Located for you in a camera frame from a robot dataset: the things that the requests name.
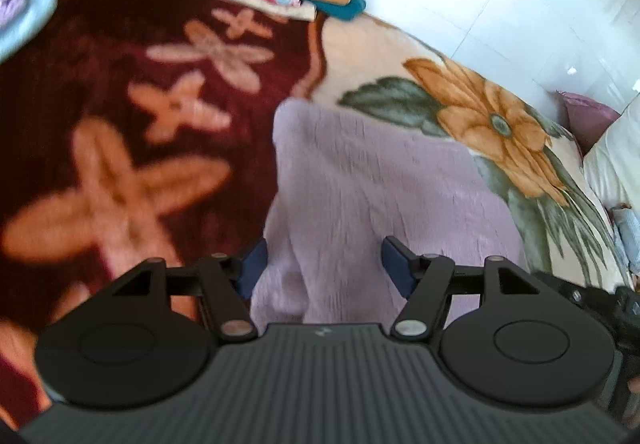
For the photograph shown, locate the lilac knitted sweater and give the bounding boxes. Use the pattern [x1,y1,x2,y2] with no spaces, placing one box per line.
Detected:
[250,99,525,327]

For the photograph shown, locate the light blue knitted garment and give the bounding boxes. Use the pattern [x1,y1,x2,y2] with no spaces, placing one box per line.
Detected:
[612,205,639,275]

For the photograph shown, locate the white pillow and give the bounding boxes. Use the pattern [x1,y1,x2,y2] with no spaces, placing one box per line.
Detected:
[582,97,640,210]

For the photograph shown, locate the floral fleece blanket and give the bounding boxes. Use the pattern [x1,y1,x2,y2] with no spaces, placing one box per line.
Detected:
[1,0,630,429]

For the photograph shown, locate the pink pillow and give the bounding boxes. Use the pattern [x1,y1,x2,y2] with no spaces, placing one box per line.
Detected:
[559,91,620,155]

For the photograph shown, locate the teal folded garment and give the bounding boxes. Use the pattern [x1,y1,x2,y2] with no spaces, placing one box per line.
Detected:
[307,0,367,22]

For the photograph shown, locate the pale blue lilac cloth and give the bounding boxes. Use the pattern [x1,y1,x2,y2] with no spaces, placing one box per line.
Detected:
[0,0,58,63]

